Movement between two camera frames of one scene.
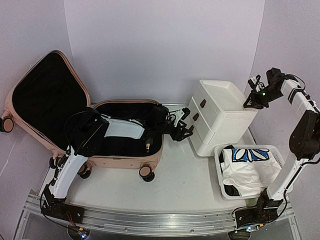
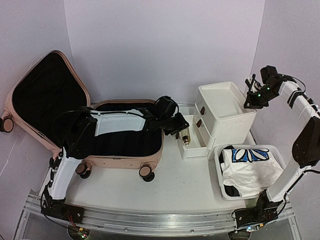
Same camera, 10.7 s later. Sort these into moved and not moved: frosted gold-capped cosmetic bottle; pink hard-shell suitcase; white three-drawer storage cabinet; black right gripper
Moved: frosted gold-capped cosmetic bottle; white three-drawer storage cabinet
Not moved: black right gripper; pink hard-shell suitcase
